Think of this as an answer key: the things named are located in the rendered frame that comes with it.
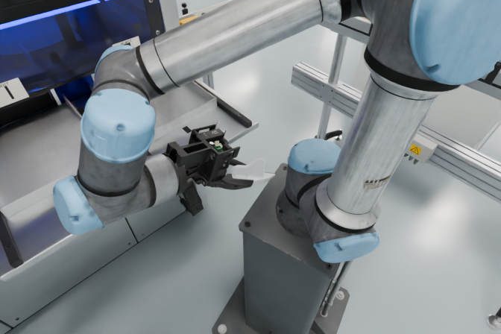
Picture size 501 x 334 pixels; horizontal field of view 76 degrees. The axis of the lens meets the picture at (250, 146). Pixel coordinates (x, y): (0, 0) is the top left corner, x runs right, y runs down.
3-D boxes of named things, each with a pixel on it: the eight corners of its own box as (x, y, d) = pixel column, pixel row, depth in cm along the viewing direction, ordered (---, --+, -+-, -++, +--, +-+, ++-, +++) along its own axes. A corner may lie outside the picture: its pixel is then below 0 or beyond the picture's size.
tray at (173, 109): (92, 92, 106) (88, 83, 104) (160, 64, 119) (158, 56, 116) (142, 146, 88) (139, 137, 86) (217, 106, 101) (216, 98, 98)
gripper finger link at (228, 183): (255, 186, 57) (206, 180, 54) (252, 192, 58) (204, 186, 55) (250, 168, 61) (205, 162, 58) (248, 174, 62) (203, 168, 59)
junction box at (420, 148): (399, 150, 147) (405, 135, 140) (405, 145, 149) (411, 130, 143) (424, 164, 141) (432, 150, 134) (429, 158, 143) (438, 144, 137)
